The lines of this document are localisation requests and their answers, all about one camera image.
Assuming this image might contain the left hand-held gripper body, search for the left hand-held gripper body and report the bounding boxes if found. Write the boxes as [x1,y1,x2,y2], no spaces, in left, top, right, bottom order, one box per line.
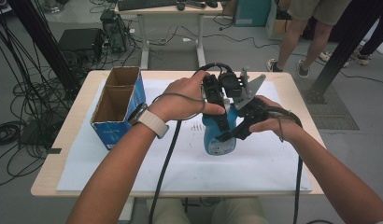
[202,65,251,114]

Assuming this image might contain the small black computer tower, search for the small black computer tower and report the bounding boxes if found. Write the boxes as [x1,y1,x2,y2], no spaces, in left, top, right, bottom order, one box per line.
[100,8,132,53]

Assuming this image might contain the thin black floor cable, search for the thin black floor cable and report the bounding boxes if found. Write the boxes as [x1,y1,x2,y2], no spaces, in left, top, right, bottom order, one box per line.
[167,26,282,50]

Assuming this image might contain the white-legged wooden desk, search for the white-legged wooden desk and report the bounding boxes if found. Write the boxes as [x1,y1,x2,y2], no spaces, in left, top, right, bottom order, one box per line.
[114,0,224,71]

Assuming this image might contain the black metal frame post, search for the black metal frame post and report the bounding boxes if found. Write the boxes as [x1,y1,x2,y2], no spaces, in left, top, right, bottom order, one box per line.
[305,0,383,105]
[6,0,82,96]

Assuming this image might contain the flat black computer case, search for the flat black computer case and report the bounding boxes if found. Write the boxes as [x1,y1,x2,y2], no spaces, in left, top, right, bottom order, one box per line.
[58,27,106,64]

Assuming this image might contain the thin black wrist cord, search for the thin black wrist cord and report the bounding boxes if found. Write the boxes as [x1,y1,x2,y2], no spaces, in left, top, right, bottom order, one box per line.
[151,91,207,121]

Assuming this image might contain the blue cardboard box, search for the blue cardboard box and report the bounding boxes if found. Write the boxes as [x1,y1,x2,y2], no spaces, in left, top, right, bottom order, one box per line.
[89,65,148,151]

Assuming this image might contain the wristwatch with white strap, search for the wristwatch with white strap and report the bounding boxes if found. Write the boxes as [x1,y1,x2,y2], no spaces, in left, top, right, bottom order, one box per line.
[127,103,171,140]

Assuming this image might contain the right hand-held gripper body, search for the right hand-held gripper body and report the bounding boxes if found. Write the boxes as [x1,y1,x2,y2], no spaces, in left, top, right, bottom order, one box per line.
[233,73,271,141]

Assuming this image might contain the white table mat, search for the white table mat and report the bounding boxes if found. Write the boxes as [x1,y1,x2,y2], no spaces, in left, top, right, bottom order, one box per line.
[56,78,313,193]

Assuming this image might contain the teal carton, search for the teal carton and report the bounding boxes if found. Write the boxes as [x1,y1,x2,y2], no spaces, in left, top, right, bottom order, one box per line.
[234,0,273,28]

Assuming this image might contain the blue detergent bottle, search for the blue detergent bottle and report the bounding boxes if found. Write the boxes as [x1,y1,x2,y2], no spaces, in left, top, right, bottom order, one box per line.
[201,104,239,157]

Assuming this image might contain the person's beige pants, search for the person's beige pants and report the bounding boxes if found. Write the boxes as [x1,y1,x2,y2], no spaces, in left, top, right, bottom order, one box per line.
[145,197,269,224]

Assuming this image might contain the thick black gripper cable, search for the thick black gripper cable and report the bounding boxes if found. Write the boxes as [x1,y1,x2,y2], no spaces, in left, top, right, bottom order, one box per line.
[267,105,305,224]
[148,62,234,224]

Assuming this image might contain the person's left hand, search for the person's left hand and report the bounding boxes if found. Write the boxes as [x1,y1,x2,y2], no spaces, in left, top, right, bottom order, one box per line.
[149,70,227,123]

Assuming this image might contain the bundle of black floor cables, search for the bundle of black floor cables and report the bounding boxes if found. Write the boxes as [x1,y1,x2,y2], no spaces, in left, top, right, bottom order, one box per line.
[0,18,74,188]

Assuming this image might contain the black keyboard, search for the black keyboard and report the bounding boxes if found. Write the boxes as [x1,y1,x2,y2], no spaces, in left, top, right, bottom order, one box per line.
[117,0,178,12]

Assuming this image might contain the grey floor base plate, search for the grey floor base plate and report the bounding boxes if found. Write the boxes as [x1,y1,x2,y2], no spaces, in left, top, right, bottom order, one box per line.
[301,83,361,132]

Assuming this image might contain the person's right hand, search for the person's right hand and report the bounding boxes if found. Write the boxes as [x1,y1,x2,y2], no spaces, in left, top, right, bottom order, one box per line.
[248,94,304,145]

